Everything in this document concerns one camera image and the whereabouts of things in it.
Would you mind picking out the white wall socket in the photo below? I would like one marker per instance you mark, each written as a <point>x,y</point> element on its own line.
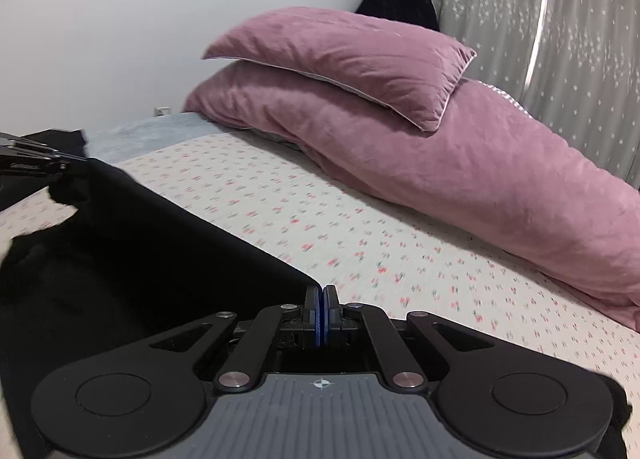
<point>162,111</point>

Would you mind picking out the cherry print bed sheet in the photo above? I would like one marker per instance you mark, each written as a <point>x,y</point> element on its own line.
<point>350,224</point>

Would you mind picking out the pink velvet duvet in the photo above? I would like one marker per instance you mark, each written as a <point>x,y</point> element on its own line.
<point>500,179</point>

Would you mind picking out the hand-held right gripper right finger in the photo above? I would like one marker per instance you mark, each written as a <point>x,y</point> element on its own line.
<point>330,321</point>

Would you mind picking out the grey star print curtain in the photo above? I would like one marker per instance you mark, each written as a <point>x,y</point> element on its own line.
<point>575,39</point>

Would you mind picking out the black pants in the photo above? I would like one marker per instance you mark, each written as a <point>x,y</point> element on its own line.
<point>150,249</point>

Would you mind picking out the grey-blue blanket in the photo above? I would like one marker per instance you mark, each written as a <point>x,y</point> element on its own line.
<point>145,134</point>

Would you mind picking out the pink velvet pillow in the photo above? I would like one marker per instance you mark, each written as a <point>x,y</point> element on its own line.
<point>350,54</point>

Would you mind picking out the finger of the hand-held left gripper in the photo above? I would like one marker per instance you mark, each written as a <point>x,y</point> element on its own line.
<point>67,162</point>

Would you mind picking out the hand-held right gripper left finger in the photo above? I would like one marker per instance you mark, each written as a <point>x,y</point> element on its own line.
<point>315,321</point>

